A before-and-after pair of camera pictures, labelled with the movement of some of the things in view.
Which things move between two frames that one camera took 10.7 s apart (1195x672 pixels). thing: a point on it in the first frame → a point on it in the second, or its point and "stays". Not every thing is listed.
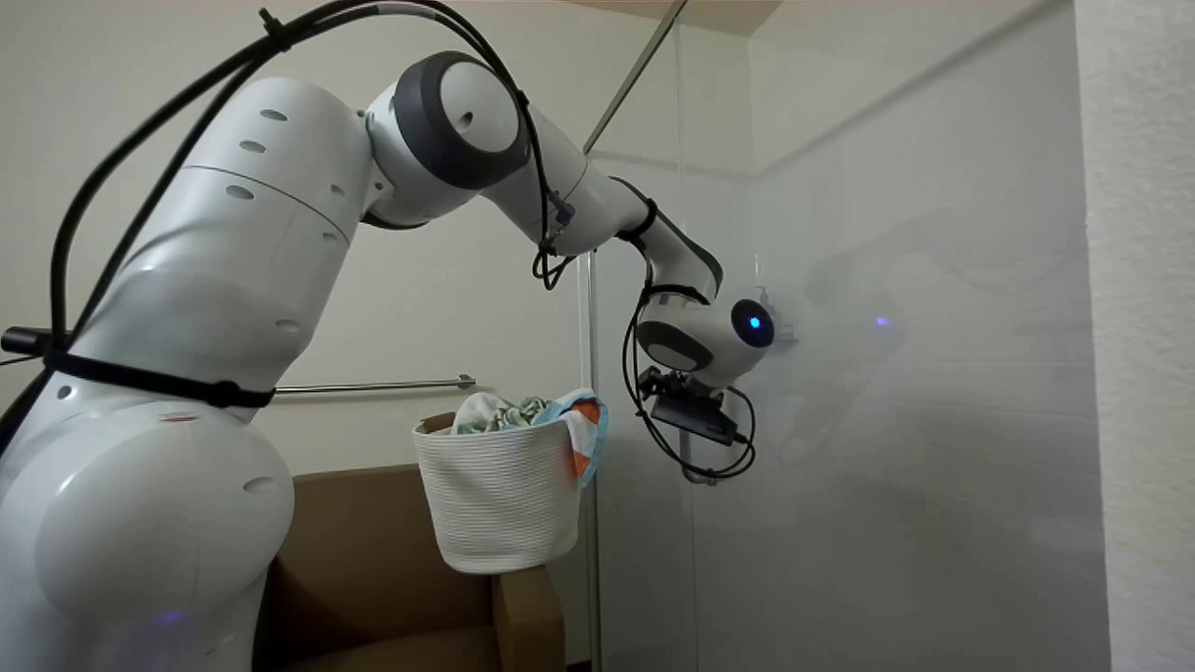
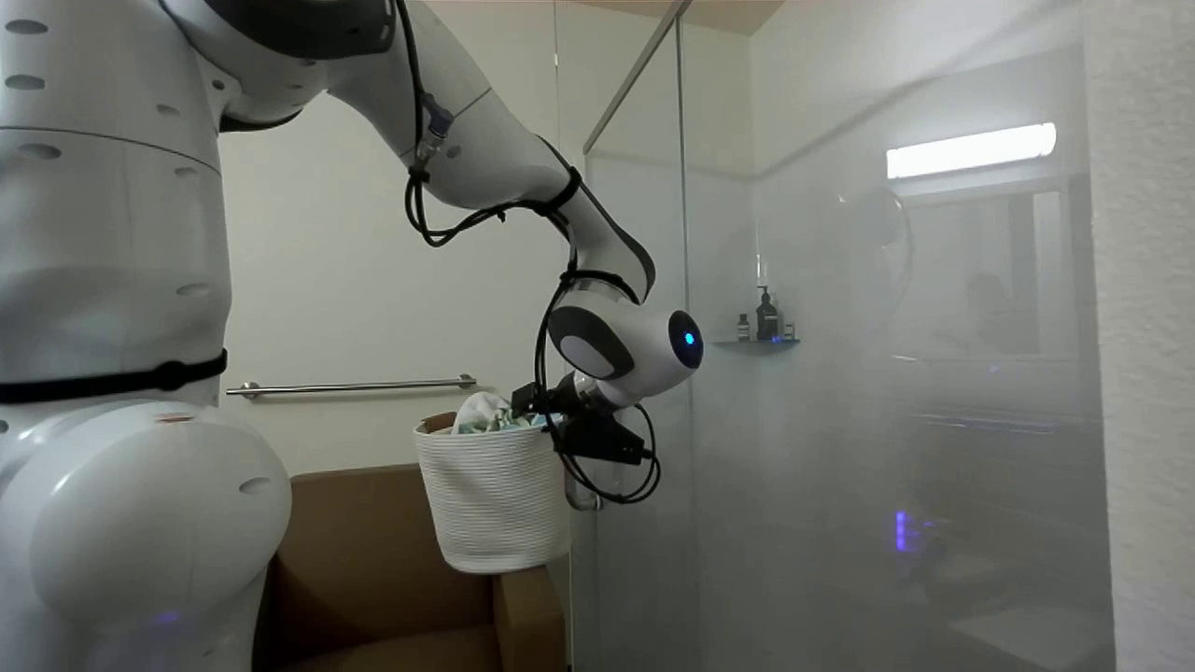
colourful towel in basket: x=577 y=413 stays
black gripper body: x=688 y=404 → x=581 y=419
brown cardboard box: x=361 y=584 stays
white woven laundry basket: x=506 y=497 stays
